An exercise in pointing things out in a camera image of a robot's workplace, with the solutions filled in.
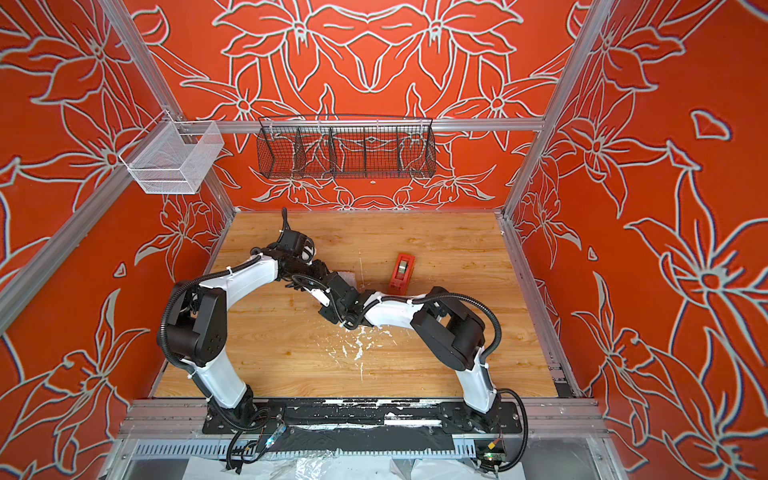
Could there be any red tape dispenser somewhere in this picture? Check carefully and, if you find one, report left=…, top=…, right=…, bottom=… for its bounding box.
left=388, top=253, right=415, bottom=296

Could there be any clear bubble wrap sheet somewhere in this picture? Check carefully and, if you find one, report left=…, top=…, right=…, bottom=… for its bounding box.
left=338, top=271, right=366, bottom=292

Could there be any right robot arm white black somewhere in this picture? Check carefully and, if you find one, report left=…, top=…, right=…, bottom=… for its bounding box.
left=288, top=274, right=529, bottom=473

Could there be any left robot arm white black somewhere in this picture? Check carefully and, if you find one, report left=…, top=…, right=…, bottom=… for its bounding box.
left=157, top=209, right=331, bottom=431

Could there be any clear plastic hanging bin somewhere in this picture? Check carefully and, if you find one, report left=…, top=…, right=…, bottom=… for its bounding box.
left=122, top=121, right=224, bottom=195

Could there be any black wire mesh basket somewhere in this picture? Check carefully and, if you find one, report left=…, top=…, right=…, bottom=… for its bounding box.
left=256, top=115, right=437, bottom=180

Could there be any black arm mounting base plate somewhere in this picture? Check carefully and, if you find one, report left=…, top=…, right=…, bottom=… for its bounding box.
left=201, top=397, right=523, bottom=437

